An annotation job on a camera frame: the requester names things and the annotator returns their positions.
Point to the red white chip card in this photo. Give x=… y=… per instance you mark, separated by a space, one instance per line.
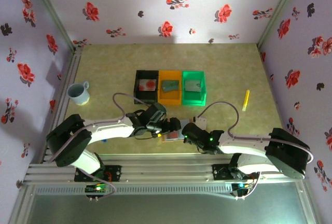
x=172 y=136

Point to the green card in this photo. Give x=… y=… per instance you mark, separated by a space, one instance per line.
x=174 y=84
x=166 y=88

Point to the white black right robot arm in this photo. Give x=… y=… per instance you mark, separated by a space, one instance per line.
x=246 y=145

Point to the silver card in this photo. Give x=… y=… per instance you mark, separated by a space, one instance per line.
x=192 y=86

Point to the black plastic bin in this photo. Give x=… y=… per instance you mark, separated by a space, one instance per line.
x=146 y=99

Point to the green plastic bin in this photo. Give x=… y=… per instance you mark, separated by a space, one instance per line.
x=194 y=99

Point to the orange plastic bin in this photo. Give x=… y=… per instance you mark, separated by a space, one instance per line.
x=169 y=99

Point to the yellow marker pen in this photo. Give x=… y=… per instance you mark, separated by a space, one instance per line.
x=246 y=100

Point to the controller board green light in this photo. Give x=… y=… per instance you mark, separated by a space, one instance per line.
x=242 y=186
x=97 y=189

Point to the light blue mug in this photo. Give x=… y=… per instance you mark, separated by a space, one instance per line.
x=79 y=95

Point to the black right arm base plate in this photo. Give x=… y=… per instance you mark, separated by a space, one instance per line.
x=220 y=173

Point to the aluminium frame rail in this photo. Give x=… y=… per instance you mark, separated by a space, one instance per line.
x=166 y=167

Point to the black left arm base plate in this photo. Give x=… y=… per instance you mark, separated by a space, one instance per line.
x=114 y=173

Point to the aluminium side rail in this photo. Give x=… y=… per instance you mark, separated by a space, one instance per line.
x=74 y=63

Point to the aluminium corner post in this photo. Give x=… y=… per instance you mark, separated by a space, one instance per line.
x=279 y=8
x=53 y=8

